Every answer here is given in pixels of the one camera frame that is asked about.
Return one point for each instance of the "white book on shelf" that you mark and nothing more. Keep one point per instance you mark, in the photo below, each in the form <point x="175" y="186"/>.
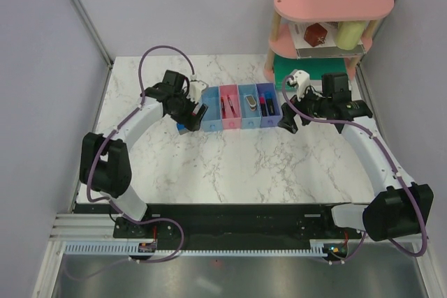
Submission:
<point x="302" y="50"/>

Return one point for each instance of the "pink wooden shelf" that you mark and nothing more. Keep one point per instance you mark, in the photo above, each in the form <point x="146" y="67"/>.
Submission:
<point x="279" y="60"/>

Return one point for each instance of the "pink drawer bin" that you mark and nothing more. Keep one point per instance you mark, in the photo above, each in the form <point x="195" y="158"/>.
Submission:
<point x="231" y="122"/>

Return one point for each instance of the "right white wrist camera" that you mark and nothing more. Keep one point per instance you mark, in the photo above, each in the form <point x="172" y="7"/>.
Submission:
<point x="299" y="80"/>

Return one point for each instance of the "light blue drawer bin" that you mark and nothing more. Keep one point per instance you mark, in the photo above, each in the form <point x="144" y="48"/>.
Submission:
<point x="211" y="121"/>

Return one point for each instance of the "pale yellow cylinder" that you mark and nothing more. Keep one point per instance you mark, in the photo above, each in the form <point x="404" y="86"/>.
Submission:
<point x="349" y="34"/>

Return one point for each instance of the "red black stamp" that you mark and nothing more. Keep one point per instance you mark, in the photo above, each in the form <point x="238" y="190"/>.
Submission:
<point x="196" y="110"/>

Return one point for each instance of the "dark red cube box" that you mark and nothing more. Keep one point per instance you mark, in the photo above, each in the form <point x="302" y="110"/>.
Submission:
<point x="315" y="34"/>

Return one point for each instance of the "red gel pen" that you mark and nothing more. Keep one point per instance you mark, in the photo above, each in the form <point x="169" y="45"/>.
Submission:
<point x="230" y="103"/>

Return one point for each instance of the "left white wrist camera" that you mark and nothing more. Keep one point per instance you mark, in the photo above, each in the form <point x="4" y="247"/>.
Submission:
<point x="196" y="89"/>

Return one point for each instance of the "pink cap black highlighter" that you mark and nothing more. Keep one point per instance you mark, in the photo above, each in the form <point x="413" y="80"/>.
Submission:
<point x="263" y="107"/>

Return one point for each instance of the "purple drawer bin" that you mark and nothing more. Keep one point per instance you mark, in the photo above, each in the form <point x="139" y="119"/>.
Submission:
<point x="269" y="121"/>

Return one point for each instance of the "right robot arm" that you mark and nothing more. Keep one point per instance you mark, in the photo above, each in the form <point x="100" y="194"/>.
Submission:
<point x="400" y="206"/>

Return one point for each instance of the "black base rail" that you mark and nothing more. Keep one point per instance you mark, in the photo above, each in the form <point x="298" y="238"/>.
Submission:
<point x="217" y="227"/>

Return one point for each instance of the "red black pen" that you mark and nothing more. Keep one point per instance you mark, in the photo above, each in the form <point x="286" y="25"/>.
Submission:
<point x="223" y="109"/>

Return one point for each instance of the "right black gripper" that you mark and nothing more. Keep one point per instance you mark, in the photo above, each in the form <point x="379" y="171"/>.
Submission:
<point x="288" y="121"/>

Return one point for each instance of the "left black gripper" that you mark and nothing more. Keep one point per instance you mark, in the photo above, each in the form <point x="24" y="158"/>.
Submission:
<point x="192" y="123"/>

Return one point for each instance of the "blue cap black highlighter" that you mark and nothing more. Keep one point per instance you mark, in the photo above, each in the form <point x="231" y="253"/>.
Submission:
<point x="270" y="103"/>

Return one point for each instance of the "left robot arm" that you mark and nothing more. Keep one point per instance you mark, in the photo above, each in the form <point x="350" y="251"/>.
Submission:
<point x="203" y="158"/>

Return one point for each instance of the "blue grey eraser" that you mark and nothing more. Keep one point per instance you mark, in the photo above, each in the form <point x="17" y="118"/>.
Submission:
<point x="182" y="129"/>

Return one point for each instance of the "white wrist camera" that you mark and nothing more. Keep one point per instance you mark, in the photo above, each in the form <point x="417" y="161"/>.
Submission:
<point x="299" y="80"/>
<point x="196" y="89"/>

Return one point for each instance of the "grey white eraser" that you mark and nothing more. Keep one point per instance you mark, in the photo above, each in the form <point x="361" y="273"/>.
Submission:
<point x="251" y="101"/>

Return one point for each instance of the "white cable duct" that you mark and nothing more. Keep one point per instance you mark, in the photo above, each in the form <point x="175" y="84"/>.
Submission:
<point x="139" y="249"/>

